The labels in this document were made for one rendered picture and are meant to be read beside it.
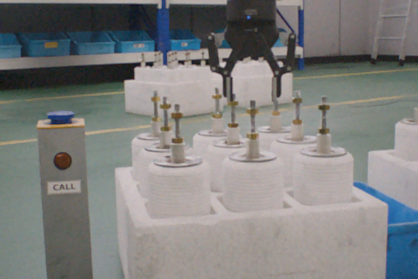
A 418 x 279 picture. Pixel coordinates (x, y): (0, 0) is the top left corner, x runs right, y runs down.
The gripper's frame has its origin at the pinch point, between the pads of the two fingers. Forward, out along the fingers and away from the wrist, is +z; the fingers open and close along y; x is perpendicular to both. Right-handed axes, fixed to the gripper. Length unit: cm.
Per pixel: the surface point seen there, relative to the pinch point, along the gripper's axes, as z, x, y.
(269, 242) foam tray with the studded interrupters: 21.4, -7.0, 3.3
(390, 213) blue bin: 26.2, 25.7, 24.3
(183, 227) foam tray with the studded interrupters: 17.9, -12.0, -8.5
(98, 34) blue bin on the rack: -8, 460, -197
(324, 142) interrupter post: 8.1, 3.5, 11.1
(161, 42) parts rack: 1, 471, -138
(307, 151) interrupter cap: 9.8, 4.2, 8.5
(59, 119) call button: 3.0, -9.3, -27.6
